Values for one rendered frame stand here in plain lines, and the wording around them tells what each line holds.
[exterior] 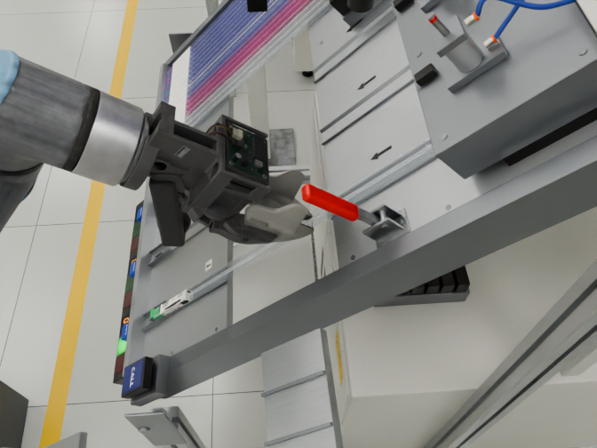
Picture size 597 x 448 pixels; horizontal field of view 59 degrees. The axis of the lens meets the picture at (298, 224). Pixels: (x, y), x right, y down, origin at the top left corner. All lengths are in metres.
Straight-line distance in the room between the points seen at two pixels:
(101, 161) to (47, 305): 1.33
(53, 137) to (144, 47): 2.05
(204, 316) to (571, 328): 0.42
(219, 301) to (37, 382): 1.06
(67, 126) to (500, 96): 0.33
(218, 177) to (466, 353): 0.58
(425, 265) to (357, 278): 0.06
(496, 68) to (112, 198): 1.62
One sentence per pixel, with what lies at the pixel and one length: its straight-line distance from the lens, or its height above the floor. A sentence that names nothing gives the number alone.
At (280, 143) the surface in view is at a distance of 1.97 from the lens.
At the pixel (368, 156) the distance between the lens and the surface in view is 0.58.
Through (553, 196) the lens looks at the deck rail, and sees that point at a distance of 0.45.
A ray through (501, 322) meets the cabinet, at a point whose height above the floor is 0.62.
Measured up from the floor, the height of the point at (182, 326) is 0.79.
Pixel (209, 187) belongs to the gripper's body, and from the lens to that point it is 0.48.
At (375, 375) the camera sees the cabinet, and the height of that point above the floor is 0.62.
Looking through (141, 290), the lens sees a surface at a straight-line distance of 0.84.
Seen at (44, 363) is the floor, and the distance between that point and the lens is 1.70.
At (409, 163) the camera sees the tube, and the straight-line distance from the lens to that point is 0.52.
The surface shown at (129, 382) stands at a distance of 0.72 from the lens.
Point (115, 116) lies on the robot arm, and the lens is 0.47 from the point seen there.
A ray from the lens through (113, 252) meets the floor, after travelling 1.80.
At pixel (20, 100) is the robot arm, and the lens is 0.46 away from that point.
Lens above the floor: 1.45
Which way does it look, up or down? 56 degrees down
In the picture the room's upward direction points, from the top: straight up
